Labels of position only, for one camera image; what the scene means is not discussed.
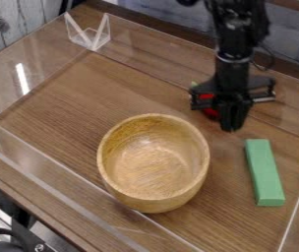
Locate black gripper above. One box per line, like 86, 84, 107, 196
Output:
205, 56, 275, 132

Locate red felt fruit green leaves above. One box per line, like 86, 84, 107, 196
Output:
189, 81, 219, 120

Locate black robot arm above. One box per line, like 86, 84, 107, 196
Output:
189, 0, 275, 132

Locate wooden bowl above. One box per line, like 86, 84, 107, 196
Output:
98, 113, 210, 214

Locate green rectangular block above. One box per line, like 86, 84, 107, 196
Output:
245, 139, 286, 207

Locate clear acrylic tray walls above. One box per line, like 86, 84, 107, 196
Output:
0, 18, 299, 252

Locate clear acrylic corner bracket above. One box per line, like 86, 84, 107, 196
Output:
64, 13, 112, 51

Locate black camera mount with cable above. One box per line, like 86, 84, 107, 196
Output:
0, 218, 57, 252

